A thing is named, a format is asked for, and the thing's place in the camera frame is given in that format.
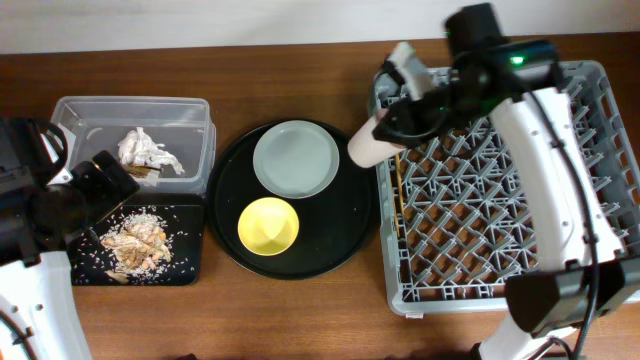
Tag clear plastic bin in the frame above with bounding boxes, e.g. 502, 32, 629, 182
51, 96, 216, 195

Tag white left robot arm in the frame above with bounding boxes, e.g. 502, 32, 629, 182
1, 118, 139, 359

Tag black round tray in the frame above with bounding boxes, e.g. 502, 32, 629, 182
206, 122, 379, 280

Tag pink plastic cup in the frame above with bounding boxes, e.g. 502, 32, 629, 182
347, 109, 406, 168

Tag gold foil wrapper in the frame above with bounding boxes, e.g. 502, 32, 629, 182
123, 165, 161, 179

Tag grey round plate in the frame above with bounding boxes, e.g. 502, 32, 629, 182
252, 120, 340, 199

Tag yellow bowl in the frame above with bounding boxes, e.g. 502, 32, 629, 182
237, 197, 300, 256

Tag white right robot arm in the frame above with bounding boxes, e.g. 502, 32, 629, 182
362, 3, 639, 359

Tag grey dishwasher rack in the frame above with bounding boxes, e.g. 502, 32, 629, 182
376, 61, 639, 318

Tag food scraps with rice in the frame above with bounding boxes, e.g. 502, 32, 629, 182
74, 205, 197, 285

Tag black rectangular tray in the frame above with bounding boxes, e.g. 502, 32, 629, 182
68, 192, 206, 287

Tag white tissue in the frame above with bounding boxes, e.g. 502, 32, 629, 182
118, 127, 185, 187

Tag wooden chopstick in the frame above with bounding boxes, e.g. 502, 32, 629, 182
394, 154, 404, 237

